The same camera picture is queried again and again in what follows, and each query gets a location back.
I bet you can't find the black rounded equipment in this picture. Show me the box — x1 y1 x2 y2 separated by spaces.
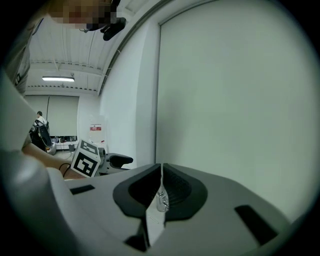
29 119 53 152

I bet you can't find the person's grey t-shirt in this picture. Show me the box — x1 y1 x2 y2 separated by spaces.
4 17 45 98

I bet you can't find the ceiling tube light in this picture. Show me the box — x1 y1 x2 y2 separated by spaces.
41 76 75 82

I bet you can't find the red white wall sign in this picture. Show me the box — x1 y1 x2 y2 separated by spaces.
88 114 108 151

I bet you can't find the black head-worn camera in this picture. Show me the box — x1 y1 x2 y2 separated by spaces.
99 16 127 42

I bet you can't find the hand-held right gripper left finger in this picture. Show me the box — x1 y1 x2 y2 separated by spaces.
51 163 162 256

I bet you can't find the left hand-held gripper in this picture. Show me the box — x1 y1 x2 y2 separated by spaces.
70 139 134 178

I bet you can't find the person's left forearm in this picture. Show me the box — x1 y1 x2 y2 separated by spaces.
21 143 86 181

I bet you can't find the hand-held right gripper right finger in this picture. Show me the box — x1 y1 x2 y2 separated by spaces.
149 163 292 256

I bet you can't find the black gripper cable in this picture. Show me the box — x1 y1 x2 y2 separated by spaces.
58 162 73 177

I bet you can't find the person's head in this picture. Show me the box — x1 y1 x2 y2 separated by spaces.
48 0 121 32

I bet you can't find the white window blind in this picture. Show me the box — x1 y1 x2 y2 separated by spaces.
24 95 80 137

